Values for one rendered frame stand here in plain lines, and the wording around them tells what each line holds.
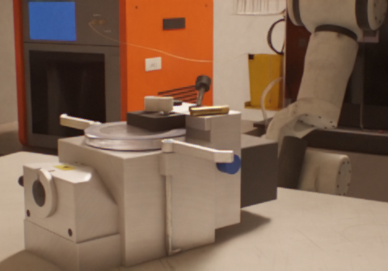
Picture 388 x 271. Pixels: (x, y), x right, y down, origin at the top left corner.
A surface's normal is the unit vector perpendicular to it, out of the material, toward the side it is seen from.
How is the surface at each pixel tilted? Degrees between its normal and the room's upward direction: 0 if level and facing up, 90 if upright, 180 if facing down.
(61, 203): 90
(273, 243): 0
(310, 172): 62
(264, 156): 90
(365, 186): 90
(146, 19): 90
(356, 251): 0
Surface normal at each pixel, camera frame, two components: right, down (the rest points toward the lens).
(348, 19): -0.43, 0.71
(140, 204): 0.65, 0.15
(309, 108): -0.37, -0.30
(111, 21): -0.51, 0.16
